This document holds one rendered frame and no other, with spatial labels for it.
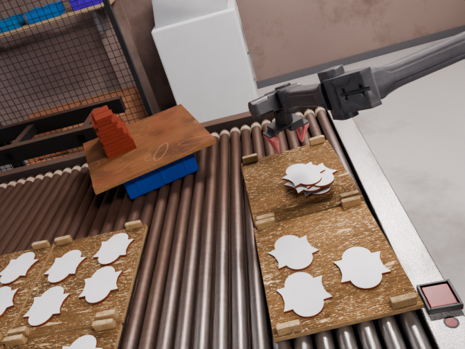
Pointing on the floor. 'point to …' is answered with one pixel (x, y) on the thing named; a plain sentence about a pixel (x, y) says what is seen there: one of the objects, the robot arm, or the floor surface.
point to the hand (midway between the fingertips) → (289, 145)
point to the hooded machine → (205, 56)
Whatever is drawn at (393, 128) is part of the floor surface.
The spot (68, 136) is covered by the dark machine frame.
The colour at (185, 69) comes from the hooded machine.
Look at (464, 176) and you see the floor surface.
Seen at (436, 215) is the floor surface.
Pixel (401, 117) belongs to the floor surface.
